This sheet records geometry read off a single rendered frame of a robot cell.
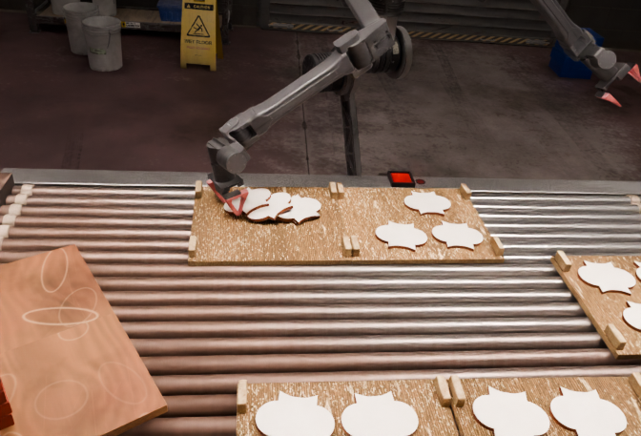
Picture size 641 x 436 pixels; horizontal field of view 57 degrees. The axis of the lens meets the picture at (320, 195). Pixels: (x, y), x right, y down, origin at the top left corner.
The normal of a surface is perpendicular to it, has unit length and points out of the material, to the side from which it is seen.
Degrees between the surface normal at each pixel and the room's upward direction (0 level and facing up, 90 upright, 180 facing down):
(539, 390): 0
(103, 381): 0
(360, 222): 0
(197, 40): 77
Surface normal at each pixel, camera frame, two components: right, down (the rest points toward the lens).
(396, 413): 0.08, -0.84
